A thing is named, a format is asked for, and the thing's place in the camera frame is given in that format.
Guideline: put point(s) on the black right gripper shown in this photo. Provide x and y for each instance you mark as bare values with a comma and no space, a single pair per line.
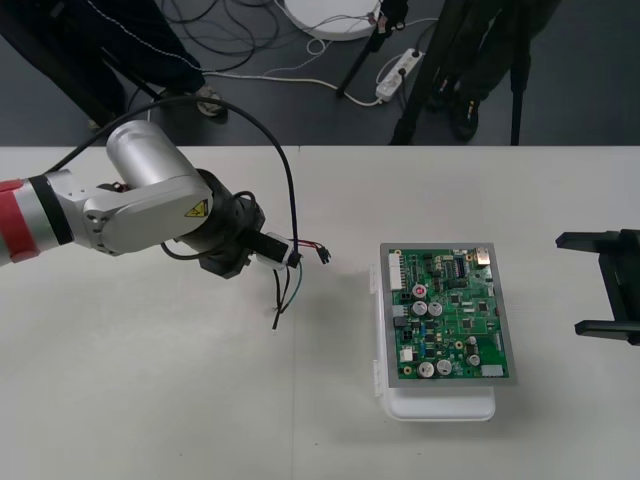
627,280

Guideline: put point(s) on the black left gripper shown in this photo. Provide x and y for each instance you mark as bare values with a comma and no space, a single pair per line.
230,260

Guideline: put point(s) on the silver and black left arm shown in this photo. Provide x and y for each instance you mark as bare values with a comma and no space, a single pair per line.
140,165

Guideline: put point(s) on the milky plastic box with lid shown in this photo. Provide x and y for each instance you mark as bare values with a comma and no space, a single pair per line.
440,407

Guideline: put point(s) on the large black tripod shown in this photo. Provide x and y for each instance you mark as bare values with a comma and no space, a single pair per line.
516,100

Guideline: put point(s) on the person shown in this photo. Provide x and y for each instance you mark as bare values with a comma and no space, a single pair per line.
500,50
165,50

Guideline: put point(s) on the thin black stand leg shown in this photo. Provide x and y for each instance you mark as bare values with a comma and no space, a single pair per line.
358,65

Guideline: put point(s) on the white power strip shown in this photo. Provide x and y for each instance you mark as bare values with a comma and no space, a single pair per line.
395,80

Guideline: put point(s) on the white round base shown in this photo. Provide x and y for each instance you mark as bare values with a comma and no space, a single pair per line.
330,20

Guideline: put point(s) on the pale grey left wrist camera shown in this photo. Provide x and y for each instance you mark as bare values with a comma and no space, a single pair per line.
282,252

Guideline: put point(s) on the green circuit board grey frame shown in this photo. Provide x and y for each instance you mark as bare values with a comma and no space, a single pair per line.
450,320

